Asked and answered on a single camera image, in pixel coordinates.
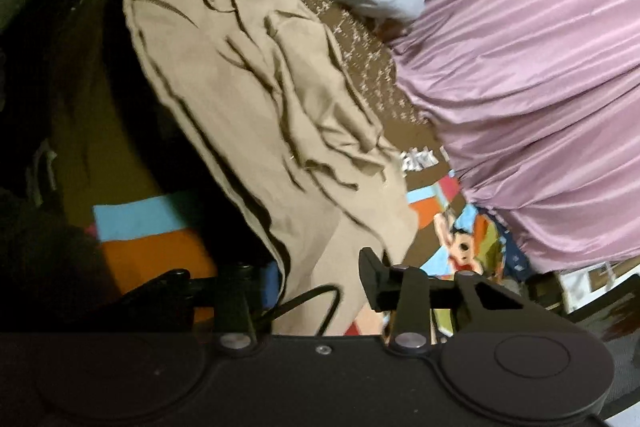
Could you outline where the beige large garment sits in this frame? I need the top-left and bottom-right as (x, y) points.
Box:
(122, 0), (418, 336)

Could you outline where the brown colourful cartoon bedspread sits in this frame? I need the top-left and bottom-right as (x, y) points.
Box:
(60, 0), (522, 338)

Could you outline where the pink pleated curtain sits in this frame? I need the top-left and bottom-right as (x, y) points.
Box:
(390, 0), (639, 272)

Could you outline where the black cable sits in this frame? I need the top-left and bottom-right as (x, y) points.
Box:
(259, 283), (343, 338)

